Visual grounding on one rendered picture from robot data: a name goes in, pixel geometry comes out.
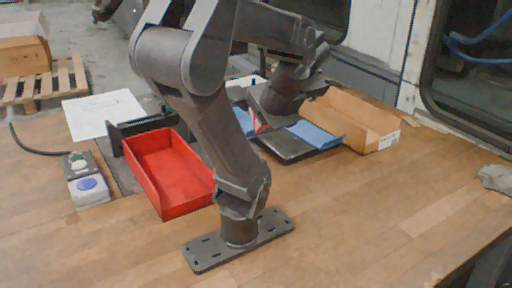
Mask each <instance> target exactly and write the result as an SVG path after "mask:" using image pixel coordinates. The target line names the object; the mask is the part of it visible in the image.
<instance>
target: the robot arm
mask: <svg viewBox="0 0 512 288"><path fill-rule="evenodd" d="M182 5H183V0H151V1H150V3H149V4H148V6H147V9H146V10H145V12H144V14H143V16H142V18H141V19H140V21H139V23H138V25H137V27H136V29H135V31H134V33H133V34H132V36H131V38H130V40H129V42H128V51H127V62H128V64H129V66H130V68H131V70H132V72H133V73H134V74H135V75H136V76H137V77H139V78H140V79H144V80H145V81H146V82H147V84H148V87H150V89H151V90H152V92H153V93H154V94H155V95H157V96H159V95H160V96H164V98H165V99H166V100H167V102H168V103H169V104H170V105H171V107H172V108H173V109H174V110H175V111H177V112H179V115H180V116H181V117H182V118H183V120H184V121H186V123H187V124H188V127H189V129H190V130H191V131H192V132H193V134H194V135H195V137H196V139H197V140H198V142H199V143H200V145H201V146H202V148H203V149H204V150H205V153H206V155H207V156H208V158H209V159H210V161H211V163H212V165H213V169H214V172H215V174H214V175H213V176H212V178H213V179H214V182H215V189H214V193H213V195H212V202H213V203H216V204H218V205H220V220H221V228H218V229H215V230H212V231H210V232H208V233H206V234H204V235H202V236H199V237H196V238H193V239H191V240H189V241H187V242H185V243H183V244H181V246H180V248H181V253H182V254H183V257H184V259H185V260H186V261H187V263H188V265H189V266H190V267H191V269H192V272H193V274H195V275H202V274H204V273H206V272H208V271H209V270H212V269H216V268H217V267H219V266H221V265H223V264H225V263H226V262H228V261H233V260H234V259H236V258H238V257H240V256H242V255H243V254H247V253H249V252H251V251H252V250H255V249H257V248H259V247H260V246H264V245H266V244H268V243H269V242H271V241H273V240H276V239H278V238H281V237H283V236H285V235H287V234H288V233H290V232H292V231H294V229H295V223H294V222H293V221H291V220H290V219H289V218H288V216H287V215H286V214H285V213H284V212H282V211H281V210H280V209H279V207H277V206H275V205H272V206H270V207H268V208H265V207H266V203H267V200H268V196H269V194H270V187H271V184H272V180H271V179H272V173H271V170H270V166H269V164H268V161H267V159H266V158H261V157H260V155H259V154H258V152H257V151H256V150H255V149H253V148H252V147H251V143H250V142H249V140H248V139H247V137H246V135H245V133H244V131H243V130H242V126H241V123H240V121H239V120H238V118H237V116H236V114H235V112H234V111H233V106H232V104H231V102H230V100H229V97H228V93H227V91H226V86H225V85H226V82H225V79H224V77H225V75H226V71H227V67H228V61H229V56H230V51H231V46H232V41H233V39H234V40H237V41H241V42H249V43H252V44H257V45H258V47H260V48H263V50H264V57H268V58H271V59H279V63H278V65H277V67H275V69H274V71H273V73H272V75H271V76H270V80H269V82H267V83H263V84H255V85H251V86H249V87H248V89H247V91H246V95H245V100H246V102H248V104H249V106H250V107H249V111H250V114H251V121H252V126H253V128H255V134H259V133H261V132H262V131H264V130H267V129H268V128H270V132H274V131H277V130H279V129H280V128H283V127H286V128H287V129H288V128H291V127H293V126H295V125H297V123H298V121H299V119H298V116H297V114H296V113H297V111H298V110H299V108H300V107H301V105H302V104H303V103H304V102H305V100H306V101H308V102H310V103H312V102H314V101H315V99H316V98H318V97H319V96H321V97H323V96H324V94H325V93H326V92H327V91H328V89H329V88H330V86H332V84H331V83H330V82H329V80H328V79H327V77H325V76H324V74H323V71H322V70H321V69H320V68H322V66H323V64H324V63H325V62H326V61H327V60H329V58H330V47H329V45H328V44H327V43H326V42H325V32H322V31H316V27H315V23H314V21H313V20H311V19H309V18H307V17H305V16H303V15H298V14H294V13H293V12H287V11H284V10H280V9H277V8H274V7H272V6H270V5H268V4H264V3H262V2H260V1H258V0H186V3H185V12H184V28H183V29H184V30H182V29H179V23H180V17H181V11H182ZM186 30H189V31H186ZM191 31H193V32H191ZM264 208H265V209H264ZM188 251H189V252H188ZM197 265H198V266H197Z"/></svg>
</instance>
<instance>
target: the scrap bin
mask: <svg viewBox="0 0 512 288"><path fill-rule="evenodd" d="M122 143H123V152H124V156H125V160H126V162H127V164H128V166H130V168H131V171H132V173H133V174H134V175H135V177H136V178H137V180H138V182H139V184H140V186H141V187H142V189H143V191H144V192H145V193H146V195H147V198H148V200H149V201H150V202H151V203H152V205H153V207H154V208H155V209H156V212H157V214H158V216H159V217H160V218H161V220H162V221H163V223H165V222H167V221H170V220H173V219H177V218H179V217H181V216H183V215H186V214H189V213H190V212H193V211H198V210H199V209H202V208H205V207H206V206H209V205H211V204H214V203H213V202H212V195H213V193H214V189H215V182H214V179H213V178H212V176H213V175H214V174H215V173H214V172H213V171H212V169H211V168H210V167H208V166H207V165H206V164H205V162H204V161H203V160H202V159H201V158H199V156H198V155H197V154H196V152H195V151H194V150H193V149H191V148H190V147H189V146H188V144H187V142H186V141H185V140H184V139H182V138H181V137H180V136H179V134H178V133H177V132H176V131H175V130H174V129H173V128H172V127H171V126H169V127H166V128H162V129H159V130H155V131H149V132H146V133H142V134H138V135H136V136H132V137H129V138H125V139H122Z"/></svg>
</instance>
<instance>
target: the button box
mask: <svg viewBox="0 0 512 288"><path fill-rule="evenodd" d="M9 127H10V133H11V134H12V136H13V138H14V139H15V141H16V142H17V143H18V144H19V145H20V147H21V148H24V149H25V150H28V151H30V152H34V153H37V154H41V155H49V156H59V155H66V156H61V157H60V158H59V159H60V162H61V164H62V167H63V170H64V175H65V179H66V181H67V184H68V182H70V181H73V180H79V179H82V178H84V177H88V176H90V175H93V174H96V173H100V170H99V168H98V166H97V165H96V163H95V159H94V157H93V155H92V153H91V151H90V149H86V150H82V151H80V152H77V151H75V152H74V151H70V150H69V151H58V152H47V151H41V150H37V149H34V148H29V147H27V146H25V145H24V144H23V143H22V142H21V141H20V140H19V139H18V138H17V136H16V134H15V131H14V128H13V126H12V122H9ZM75 154H82V155H83V157H84V158H83V159H82V160H84V161H86V163H87V165H86V166H85V167H83V168H82V169H73V167H72V164H73V163H75V162H70V156H73V155H75Z"/></svg>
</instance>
